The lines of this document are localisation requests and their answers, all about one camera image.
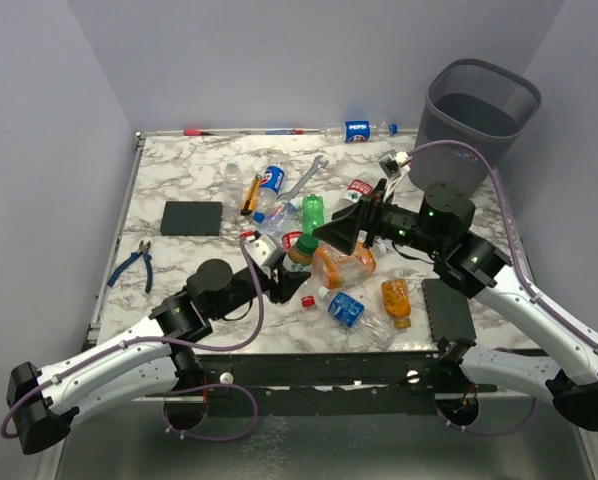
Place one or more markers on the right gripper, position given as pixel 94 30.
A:
pixel 343 230

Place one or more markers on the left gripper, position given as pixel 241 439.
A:
pixel 288 283

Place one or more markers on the Starbucks coffee bottle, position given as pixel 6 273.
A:
pixel 300 255

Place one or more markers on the red label clear bottle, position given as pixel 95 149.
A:
pixel 289 239

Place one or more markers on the blue label water bottle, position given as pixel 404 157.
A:
pixel 351 314

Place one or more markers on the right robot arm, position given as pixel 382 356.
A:
pixel 565 377

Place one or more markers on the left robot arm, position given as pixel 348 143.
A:
pixel 154 356

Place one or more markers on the grey mesh waste bin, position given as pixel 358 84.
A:
pixel 474 102

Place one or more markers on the loose red bottle cap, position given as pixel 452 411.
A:
pixel 307 301

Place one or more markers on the large orange label bottle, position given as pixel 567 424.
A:
pixel 336 270

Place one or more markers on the green plastic bottle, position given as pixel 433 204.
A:
pixel 312 213

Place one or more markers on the red green label water bottle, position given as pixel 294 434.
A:
pixel 362 184

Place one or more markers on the clear bottle purple label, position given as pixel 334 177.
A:
pixel 281 221

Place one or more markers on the silver open-end wrench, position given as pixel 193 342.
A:
pixel 319 162

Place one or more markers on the small orange juice bottle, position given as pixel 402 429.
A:
pixel 396 302

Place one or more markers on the Pepsi bottle blue label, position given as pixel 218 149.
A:
pixel 268 192

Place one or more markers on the Pepsi bottle at back edge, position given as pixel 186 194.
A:
pixel 359 131

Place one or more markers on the clear empty bottle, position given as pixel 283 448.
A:
pixel 233 186

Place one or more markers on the black box left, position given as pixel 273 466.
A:
pixel 191 218

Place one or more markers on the black notebook right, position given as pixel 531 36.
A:
pixel 448 312

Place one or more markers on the blue handled screwdriver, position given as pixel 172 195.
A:
pixel 283 132

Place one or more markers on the red handled screwdriver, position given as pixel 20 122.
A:
pixel 198 133

